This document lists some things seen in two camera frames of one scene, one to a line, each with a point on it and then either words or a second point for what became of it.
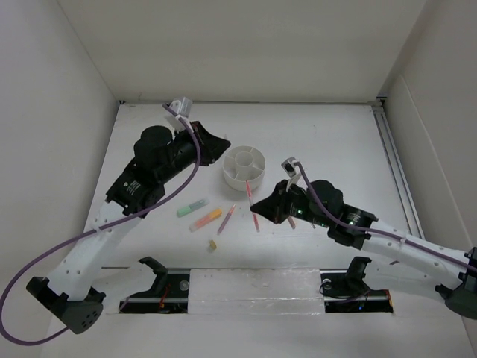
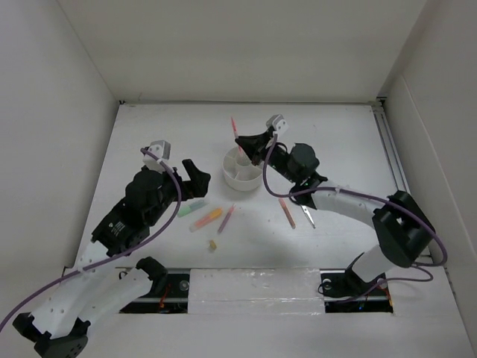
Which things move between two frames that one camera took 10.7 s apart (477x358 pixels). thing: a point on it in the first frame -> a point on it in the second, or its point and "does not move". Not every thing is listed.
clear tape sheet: [256, 291] does not move
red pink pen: [254, 216] -> [235, 133]
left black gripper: [210, 147] -> [194, 188]
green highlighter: [195, 206] does not move
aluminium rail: [390, 147] does not move
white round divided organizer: [241, 163] does not move
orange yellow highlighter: [213, 215] does not move
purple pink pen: [226, 220] does not move
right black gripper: [273, 206] -> [255, 145]
